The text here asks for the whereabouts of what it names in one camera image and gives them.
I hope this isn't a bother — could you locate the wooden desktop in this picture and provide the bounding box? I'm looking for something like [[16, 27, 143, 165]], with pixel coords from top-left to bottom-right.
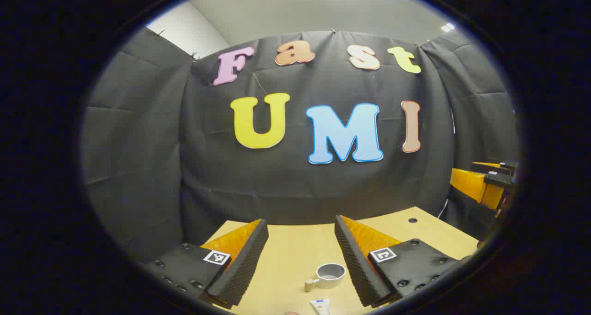
[[203, 206, 479, 315]]

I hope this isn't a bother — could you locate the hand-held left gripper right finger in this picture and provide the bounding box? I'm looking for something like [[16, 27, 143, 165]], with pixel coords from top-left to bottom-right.
[[334, 215, 461, 308]]

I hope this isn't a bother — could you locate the white cup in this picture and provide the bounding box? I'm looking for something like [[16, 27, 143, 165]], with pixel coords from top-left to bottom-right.
[[304, 263, 346, 292]]

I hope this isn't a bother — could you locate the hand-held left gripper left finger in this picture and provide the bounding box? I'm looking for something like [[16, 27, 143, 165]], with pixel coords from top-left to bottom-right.
[[142, 219, 269, 309]]

